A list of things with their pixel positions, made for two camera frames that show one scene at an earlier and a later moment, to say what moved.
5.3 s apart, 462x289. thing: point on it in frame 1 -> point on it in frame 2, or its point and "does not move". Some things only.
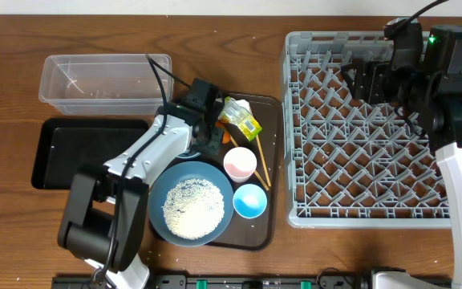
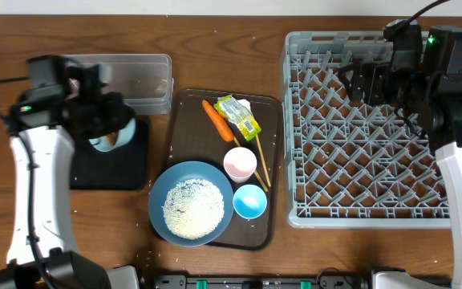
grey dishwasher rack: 350,163 does not move
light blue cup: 249,201 does not move
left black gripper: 215,148 -> 119,118
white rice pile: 193,209 does not move
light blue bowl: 186,153 -> 124,135
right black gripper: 371,77 does not move
